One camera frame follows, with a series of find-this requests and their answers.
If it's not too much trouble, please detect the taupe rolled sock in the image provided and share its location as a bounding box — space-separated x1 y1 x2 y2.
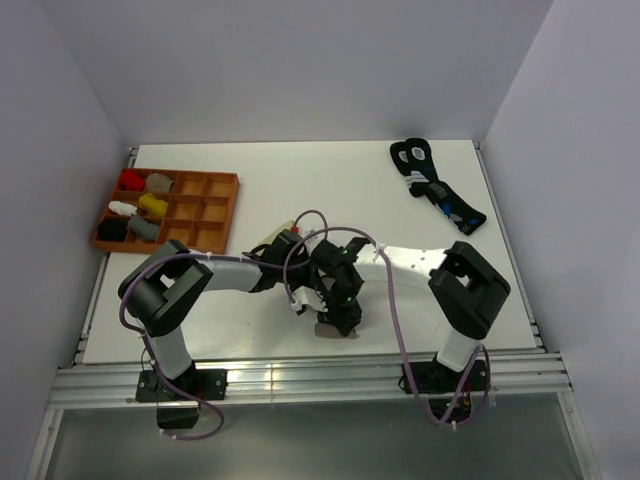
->
145 173 174 193

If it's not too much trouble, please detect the red rolled sock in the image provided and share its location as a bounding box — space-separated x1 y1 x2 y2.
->
119 170 146 192

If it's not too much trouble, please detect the orange compartment tray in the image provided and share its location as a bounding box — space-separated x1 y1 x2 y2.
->
92 167 240 254

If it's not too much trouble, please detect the yellow rolled sock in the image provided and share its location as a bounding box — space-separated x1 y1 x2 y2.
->
138 193 168 217

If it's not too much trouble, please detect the purple cable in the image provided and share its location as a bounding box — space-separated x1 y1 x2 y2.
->
118 209 331 441
283 227 491 427

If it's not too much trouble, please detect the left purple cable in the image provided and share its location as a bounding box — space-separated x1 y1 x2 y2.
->
118 209 331 441

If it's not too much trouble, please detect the black patterned sock front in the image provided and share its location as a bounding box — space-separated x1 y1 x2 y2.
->
405 138 487 236

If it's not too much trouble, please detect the black patterned sock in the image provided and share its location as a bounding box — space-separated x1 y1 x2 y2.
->
405 138 487 236
389 142 412 177

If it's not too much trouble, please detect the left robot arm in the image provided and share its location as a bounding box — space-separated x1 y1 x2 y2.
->
118 230 320 399

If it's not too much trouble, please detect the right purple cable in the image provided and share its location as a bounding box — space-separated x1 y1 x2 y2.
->
283 227 491 427

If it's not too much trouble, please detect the mauve sock with red stripe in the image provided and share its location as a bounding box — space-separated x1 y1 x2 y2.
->
312 279 362 341

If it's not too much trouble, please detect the grey rolled sock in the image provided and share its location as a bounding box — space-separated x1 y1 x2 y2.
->
128 215 160 243

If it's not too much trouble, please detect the black patterned sock back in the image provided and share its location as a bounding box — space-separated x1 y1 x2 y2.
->
389 142 412 177

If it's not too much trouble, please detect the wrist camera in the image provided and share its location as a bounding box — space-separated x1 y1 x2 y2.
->
291 225 323 253
290 286 327 315

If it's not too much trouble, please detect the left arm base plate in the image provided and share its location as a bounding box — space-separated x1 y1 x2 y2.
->
135 369 227 403

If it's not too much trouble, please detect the black rolled sock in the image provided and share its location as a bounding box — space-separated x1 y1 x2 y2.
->
96 218 128 243

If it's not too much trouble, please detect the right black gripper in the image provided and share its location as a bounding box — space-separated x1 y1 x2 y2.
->
314 279 363 336

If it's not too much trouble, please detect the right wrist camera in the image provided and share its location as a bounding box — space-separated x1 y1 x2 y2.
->
290 286 327 315

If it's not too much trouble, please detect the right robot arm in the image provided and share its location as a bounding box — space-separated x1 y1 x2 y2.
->
311 237 511 390

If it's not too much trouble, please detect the white rolled sock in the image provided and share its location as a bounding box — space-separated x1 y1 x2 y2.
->
108 200 137 217

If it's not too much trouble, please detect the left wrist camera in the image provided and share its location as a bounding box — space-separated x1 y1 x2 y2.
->
291 225 323 253

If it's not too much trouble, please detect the aluminium front rail frame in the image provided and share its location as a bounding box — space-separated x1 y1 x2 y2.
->
46 352 573 410

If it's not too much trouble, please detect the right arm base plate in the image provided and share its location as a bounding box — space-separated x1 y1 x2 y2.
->
409 359 489 394

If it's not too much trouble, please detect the cream ankle sock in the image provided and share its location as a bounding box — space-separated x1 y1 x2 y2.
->
257 220 294 247

